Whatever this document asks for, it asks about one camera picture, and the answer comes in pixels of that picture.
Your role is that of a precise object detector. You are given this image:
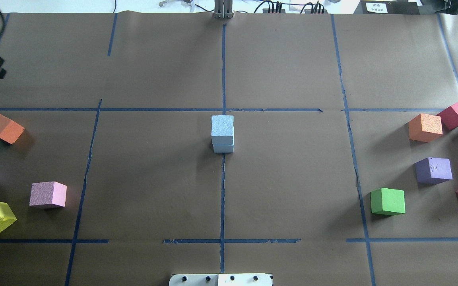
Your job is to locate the orange foam block right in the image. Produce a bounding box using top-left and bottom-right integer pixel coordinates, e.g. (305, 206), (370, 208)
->
(408, 113), (443, 143)

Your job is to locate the black box with label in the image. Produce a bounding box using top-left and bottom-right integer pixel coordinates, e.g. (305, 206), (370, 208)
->
(353, 0), (420, 15)

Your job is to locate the aluminium frame post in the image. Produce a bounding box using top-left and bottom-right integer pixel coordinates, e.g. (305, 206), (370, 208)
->
(213, 0), (234, 19)

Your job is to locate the pink foam block left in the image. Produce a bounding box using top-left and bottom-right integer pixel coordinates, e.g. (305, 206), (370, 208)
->
(29, 182), (67, 209)

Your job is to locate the green foam block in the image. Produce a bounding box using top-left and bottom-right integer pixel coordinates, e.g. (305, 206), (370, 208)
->
(370, 188), (406, 216)

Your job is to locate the light blue foam block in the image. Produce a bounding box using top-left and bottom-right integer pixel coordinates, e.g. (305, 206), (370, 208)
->
(213, 143), (235, 153)
(211, 115), (234, 145)

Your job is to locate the purple foam block right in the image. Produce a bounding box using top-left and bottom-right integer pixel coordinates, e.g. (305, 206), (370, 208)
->
(414, 157), (453, 185)

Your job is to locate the red foam block upper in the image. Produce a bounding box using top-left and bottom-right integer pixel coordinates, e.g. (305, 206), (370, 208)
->
(437, 102), (458, 130)

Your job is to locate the orange foam block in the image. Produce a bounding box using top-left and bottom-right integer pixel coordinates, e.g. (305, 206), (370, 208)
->
(408, 113), (443, 143)
(0, 114), (24, 144)

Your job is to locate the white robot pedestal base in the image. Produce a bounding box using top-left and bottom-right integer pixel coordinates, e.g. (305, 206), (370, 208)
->
(169, 273), (274, 286)

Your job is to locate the orange foam block left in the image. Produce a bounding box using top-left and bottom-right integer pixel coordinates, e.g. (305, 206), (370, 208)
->
(0, 114), (24, 144)

